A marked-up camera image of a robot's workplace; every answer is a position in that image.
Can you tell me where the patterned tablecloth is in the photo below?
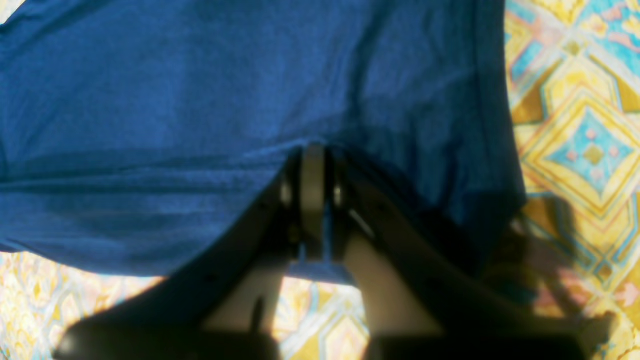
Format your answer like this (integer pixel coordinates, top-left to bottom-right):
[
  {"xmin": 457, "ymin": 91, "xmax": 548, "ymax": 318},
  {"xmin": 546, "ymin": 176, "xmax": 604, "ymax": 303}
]
[{"xmin": 1, "ymin": 0, "xmax": 640, "ymax": 360}]

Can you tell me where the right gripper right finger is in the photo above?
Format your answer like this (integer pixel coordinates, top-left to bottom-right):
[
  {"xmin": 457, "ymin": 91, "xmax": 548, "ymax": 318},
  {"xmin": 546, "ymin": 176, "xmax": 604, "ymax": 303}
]
[{"xmin": 325, "ymin": 150, "xmax": 616, "ymax": 360}]

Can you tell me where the blue long-sleeve shirt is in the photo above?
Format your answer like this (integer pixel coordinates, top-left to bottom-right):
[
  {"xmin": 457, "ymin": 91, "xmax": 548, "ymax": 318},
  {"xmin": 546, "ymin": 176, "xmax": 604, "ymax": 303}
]
[{"xmin": 0, "ymin": 0, "xmax": 525, "ymax": 277}]

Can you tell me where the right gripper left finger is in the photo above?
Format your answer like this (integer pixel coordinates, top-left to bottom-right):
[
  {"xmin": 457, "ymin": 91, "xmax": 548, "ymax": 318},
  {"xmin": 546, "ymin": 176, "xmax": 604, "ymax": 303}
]
[{"xmin": 53, "ymin": 144, "xmax": 326, "ymax": 360}]

